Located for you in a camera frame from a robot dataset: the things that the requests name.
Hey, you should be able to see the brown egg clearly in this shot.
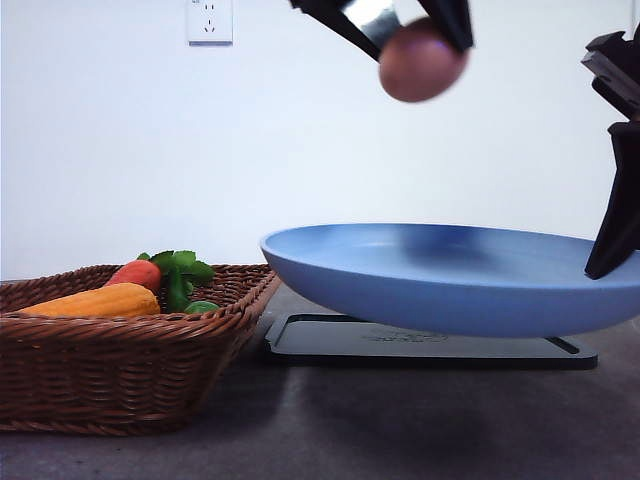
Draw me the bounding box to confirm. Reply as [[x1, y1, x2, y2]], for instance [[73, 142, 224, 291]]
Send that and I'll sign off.
[[379, 17, 469, 102]]

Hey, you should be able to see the green toy chili pepper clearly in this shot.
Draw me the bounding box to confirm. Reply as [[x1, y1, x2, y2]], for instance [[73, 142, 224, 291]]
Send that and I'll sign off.
[[152, 252, 219, 313]]

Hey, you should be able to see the brown wicker basket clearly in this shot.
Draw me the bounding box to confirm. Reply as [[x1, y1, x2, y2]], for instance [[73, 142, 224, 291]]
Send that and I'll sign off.
[[0, 264, 282, 437]]

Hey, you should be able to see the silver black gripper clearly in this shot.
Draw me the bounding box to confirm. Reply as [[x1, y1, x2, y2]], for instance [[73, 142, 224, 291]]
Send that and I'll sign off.
[[289, 0, 474, 63]]

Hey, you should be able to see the blue plate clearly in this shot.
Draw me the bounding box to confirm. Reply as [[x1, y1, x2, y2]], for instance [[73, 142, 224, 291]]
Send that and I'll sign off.
[[261, 223, 640, 338]]

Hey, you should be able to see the white wall socket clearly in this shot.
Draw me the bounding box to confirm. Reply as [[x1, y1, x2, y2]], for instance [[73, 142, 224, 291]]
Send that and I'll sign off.
[[188, 0, 234, 47]]

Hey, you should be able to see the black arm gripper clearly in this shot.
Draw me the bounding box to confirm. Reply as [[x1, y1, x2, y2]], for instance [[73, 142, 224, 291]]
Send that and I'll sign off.
[[582, 23, 640, 279]]

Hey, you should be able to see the black tray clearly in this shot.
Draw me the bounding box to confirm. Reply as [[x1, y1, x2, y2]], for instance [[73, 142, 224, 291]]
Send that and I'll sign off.
[[265, 314, 598, 371]]

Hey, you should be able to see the yellow toy corn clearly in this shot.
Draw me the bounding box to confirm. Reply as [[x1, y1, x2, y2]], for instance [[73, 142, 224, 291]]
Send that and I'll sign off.
[[20, 283, 161, 317]]

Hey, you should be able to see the orange toy carrot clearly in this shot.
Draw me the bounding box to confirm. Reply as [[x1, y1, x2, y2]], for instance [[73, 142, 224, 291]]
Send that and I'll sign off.
[[105, 259, 161, 290]]

